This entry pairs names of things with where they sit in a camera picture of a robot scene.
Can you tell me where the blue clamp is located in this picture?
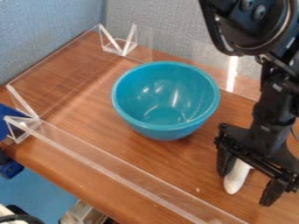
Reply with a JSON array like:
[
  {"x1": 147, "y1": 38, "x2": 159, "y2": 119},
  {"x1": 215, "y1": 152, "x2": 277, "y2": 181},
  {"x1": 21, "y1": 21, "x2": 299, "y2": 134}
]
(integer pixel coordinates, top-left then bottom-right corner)
[{"x1": 0, "y1": 103, "x2": 29, "y2": 179}]

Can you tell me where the clear acrylic barrier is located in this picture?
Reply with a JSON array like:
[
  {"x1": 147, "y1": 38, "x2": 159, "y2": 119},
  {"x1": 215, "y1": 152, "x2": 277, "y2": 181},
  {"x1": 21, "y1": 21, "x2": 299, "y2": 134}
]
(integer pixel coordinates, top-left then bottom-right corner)
[
  {"x1": 98, "y1": 24, "x2": 262, "y2": 100},
  {"x1": 5, "y1": 115, "x2": 247, "y2": 224},
  {"x1": 6, "y1": 26, "x2": 103, "y2": 117}
]

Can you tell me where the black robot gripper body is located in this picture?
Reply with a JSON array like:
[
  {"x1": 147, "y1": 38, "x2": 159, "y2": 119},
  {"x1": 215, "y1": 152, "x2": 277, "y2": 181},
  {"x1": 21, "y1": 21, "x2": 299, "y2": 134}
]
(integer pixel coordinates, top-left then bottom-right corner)
[{"x1": 215, "y1": 122, "x2": 299, "y2": 192}]

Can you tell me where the clear bracket under table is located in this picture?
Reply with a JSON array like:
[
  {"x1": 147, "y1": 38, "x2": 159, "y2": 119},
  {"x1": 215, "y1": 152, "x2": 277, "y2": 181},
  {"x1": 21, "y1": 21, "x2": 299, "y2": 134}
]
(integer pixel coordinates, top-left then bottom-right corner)
[{"x1": 61, "y1": 200, "x2": 109, "y2": 224}]

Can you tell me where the white toy mushroom brown cap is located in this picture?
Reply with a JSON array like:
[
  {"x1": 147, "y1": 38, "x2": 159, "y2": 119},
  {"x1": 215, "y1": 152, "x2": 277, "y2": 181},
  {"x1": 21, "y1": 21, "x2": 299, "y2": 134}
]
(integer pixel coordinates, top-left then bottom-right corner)
[{"x1": 223, "y1": 159, "x2": 253, "y2": 194}]

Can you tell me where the clear acrylic left barrier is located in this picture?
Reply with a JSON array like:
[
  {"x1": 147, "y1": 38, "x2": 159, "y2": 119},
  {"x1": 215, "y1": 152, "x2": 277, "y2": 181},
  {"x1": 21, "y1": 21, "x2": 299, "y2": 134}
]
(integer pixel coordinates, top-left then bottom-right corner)
[{"x1": 6, "y1": 26, "x2": 103, "y2": 117}]

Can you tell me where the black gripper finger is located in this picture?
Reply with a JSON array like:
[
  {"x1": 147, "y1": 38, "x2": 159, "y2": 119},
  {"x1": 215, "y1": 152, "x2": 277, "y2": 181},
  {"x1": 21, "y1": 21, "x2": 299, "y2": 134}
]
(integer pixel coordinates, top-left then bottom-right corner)
[
  {"x1": 217, "y1": 146, "x2": 238, "y2": 177},
  {"x1": 259, "y1": 179, "x2": 289, "y2": 207}
]

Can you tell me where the blue plastic bowl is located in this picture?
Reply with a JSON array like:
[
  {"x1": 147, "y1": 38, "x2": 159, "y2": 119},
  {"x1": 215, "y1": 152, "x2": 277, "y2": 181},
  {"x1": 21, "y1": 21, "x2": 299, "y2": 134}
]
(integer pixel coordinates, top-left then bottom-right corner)
[{"x1": 111, "y1": 61, "x2": 221, "y2": 141}]

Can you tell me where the clear acrylic back barrier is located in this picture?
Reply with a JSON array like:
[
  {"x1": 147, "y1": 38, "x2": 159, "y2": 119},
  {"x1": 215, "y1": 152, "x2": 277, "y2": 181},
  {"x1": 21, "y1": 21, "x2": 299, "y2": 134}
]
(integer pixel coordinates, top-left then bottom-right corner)
[{"x1": 98, "y1": 24, "x2": 262, "y2": 100}]

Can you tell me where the clear acrylic front barrier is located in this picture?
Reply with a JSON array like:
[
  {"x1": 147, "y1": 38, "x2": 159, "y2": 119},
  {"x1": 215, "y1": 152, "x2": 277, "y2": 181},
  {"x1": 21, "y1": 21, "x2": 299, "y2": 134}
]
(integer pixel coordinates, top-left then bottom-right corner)
[{"x1": 5, "y1": 115, "x2": 247, "y2": 224}]

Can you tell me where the black and white object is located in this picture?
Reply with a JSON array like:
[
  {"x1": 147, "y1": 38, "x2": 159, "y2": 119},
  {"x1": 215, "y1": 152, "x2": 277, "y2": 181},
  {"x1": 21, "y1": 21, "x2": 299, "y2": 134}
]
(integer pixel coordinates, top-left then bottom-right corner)
[{"x1": 0, "y1": 204, "x2": 46, "y2": 224}]

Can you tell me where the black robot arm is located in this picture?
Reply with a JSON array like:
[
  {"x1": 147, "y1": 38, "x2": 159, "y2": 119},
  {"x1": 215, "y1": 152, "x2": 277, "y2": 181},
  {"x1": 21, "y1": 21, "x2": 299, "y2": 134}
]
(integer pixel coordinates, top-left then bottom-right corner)
[{"x1": 199, "y1": 0, "x2": 299, "y2": 207}]

